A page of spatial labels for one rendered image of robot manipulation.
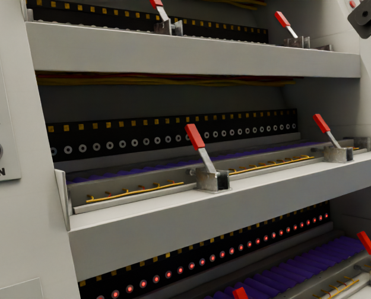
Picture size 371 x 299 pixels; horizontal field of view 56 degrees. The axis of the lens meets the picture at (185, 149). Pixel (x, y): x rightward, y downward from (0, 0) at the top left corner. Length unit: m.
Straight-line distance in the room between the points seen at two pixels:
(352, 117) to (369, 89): 0.06
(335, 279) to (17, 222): 0.47
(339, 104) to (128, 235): 0.58
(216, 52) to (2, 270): 0.35
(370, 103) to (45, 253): 0.64
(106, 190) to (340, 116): 0.54
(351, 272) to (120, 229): 0.42
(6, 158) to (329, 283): 0.48
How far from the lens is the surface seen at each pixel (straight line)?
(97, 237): 0.32
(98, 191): 0.40
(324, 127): 0.62
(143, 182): 0.42
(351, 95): 0.79
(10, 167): 0.31
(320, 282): 0.58
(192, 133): 0.43
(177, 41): 0.45
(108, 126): 0.53
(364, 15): 0.41
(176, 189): 0.42
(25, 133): 0.33
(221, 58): 0.49
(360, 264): 0.67
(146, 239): 0.35
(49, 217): 0.31
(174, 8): 0.80
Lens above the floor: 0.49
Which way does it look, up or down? 12 degrees up
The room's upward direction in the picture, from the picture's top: 16 degrees counter-clockwise
